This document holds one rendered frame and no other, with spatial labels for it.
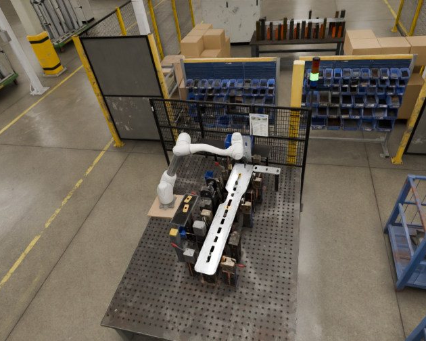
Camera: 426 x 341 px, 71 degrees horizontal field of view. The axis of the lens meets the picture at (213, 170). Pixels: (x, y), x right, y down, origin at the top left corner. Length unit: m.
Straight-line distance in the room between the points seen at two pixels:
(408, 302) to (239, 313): 1.86
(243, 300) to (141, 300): 0.90
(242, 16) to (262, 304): 7.73
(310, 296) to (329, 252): 0.62
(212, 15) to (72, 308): 7.78
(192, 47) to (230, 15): 2.57
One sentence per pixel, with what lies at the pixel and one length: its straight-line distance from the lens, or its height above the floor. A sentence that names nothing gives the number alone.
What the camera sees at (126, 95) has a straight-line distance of 5.20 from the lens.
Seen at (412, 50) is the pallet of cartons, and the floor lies 1.29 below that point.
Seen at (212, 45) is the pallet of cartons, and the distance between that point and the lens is 7.24.
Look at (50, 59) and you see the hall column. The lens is 9.98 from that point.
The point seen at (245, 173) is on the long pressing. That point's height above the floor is 1.00.
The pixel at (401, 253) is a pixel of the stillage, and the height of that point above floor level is 0.16.
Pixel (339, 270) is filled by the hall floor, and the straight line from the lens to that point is 3.84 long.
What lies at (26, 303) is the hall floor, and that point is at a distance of 4.44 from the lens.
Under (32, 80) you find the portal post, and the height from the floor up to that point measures 0.33.
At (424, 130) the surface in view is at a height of 0.58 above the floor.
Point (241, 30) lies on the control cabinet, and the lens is 9.29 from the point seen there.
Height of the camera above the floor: 3.26
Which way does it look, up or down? 42 degrees down
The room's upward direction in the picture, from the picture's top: 9 degrees counter-clockwise
